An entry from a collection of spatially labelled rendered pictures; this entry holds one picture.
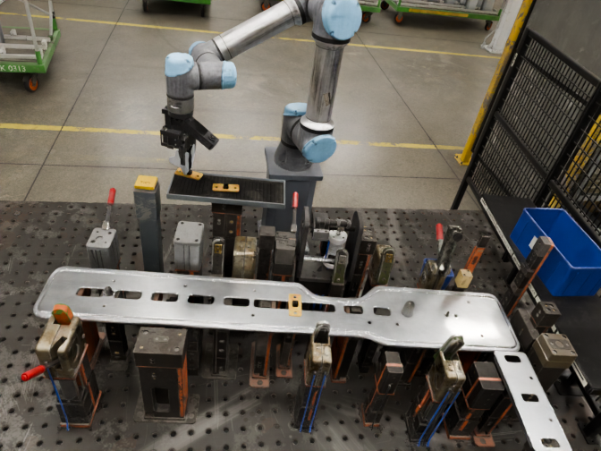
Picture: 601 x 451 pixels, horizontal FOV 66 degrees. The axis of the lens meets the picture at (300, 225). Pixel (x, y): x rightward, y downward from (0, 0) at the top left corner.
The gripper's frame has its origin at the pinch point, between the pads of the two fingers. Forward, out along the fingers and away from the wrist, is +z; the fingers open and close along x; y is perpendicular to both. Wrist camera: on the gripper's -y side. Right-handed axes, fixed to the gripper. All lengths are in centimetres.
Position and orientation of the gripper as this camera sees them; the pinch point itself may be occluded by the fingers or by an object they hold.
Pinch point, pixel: (189, 169)
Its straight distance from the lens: 151.1
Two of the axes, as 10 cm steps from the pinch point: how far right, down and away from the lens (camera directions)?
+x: -2.4, 5.8, -7.7
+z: -1.3, 7.7, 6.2
